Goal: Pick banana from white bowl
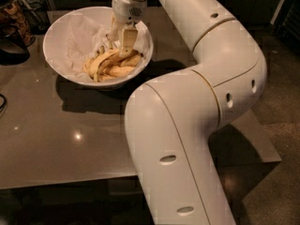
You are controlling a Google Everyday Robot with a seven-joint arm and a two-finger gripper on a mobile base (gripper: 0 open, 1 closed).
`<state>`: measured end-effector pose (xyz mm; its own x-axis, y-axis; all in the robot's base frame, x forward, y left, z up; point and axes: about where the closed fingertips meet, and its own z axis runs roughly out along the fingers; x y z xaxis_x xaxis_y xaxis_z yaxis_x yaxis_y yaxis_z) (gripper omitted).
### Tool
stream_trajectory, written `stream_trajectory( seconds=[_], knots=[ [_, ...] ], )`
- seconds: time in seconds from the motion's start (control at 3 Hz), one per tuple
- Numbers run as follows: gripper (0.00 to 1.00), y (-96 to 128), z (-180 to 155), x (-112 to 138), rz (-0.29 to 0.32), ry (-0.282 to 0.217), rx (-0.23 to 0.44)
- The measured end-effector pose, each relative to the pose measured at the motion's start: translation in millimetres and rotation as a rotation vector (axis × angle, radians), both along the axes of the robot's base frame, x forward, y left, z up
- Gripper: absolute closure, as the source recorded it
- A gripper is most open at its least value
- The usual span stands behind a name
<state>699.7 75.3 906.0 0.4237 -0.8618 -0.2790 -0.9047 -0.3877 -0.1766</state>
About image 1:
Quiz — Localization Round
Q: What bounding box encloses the patterned brown jar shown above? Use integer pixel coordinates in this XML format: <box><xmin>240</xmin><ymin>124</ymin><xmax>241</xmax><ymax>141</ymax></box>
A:
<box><xmin>0</xmin><ymin>0</ymin><xmax>35</xmax><ymax>47</ymax></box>

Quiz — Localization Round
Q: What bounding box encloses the white paper liner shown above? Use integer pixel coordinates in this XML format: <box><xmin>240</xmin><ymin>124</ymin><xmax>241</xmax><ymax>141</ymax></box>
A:
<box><xmin>46</xmin><ymin>12</ymin><xmax>149</xmax><ymax>83</ymax></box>

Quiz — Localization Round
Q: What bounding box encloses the black kettle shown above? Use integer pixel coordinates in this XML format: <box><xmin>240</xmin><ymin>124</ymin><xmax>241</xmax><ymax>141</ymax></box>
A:
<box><xmin>0</xmin><ymin>24</ymin><xmax>30</xmax><ymax>65</ymax></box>

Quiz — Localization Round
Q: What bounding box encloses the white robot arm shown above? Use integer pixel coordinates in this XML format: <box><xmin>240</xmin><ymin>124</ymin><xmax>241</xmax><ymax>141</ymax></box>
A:
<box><xmin>112</xmin><ymin>0</ymin><xmax>267</xmax><ymax>225</ymax></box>

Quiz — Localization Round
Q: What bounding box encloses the yellow banana right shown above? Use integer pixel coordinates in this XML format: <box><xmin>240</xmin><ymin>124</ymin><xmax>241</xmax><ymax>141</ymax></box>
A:
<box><xmin>120</xmin><ymin>53</ymin><xmax>142</xmax><ymax>67</ymax></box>

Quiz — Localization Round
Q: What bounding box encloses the black wire utensil rack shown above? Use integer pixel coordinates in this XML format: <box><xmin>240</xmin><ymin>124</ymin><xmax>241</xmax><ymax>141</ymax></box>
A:
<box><xmin>19</xmin><ymin>0</ymin><xmax>51</xmax><ymax>35</ymax></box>

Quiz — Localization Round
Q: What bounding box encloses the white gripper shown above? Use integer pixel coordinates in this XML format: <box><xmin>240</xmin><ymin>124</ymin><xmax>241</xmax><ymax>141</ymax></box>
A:
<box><xmin>107</xmin><ymin>0</ymin><xmax>147</xmax><ymax>57</ymax></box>

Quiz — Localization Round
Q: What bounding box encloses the yellow banana lower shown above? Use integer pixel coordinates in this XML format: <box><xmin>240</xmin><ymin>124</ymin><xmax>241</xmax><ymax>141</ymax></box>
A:
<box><xmin>98</xmin><ymin>66</ymin><xmax>134</xmax><ymax>82</ymax></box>

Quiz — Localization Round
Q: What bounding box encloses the black cable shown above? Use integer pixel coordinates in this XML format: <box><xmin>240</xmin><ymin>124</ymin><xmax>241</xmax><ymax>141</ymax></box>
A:
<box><xmin>0</xmin><ymin>92</ymin><xmax>8</xmax><ymax>113</ymax></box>

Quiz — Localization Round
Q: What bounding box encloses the white bowl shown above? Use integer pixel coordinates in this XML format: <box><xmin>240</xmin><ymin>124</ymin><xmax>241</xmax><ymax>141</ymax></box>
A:
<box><xmin>42</xmin><ymin>6</ymin><xmax>155</xmax><ymax>91</ymax></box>

